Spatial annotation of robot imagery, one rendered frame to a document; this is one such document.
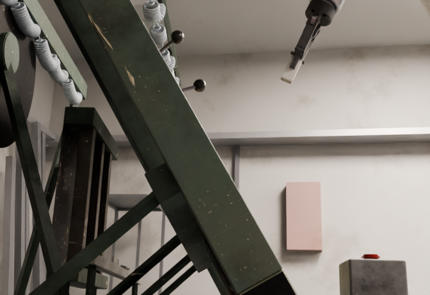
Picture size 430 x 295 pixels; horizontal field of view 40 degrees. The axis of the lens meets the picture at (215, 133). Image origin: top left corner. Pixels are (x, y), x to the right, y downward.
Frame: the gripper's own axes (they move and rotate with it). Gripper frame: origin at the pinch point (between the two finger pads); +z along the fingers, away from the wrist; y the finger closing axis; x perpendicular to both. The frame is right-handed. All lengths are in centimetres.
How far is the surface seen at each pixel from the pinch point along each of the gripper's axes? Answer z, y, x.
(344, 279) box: 44, 8, 32
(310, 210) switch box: -54, -389, 21
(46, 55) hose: -8, -120, -128
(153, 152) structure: 35.8, 2.8, -20.9
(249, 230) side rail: 44.2, 14.6, 9.4
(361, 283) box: 44, 13, 35
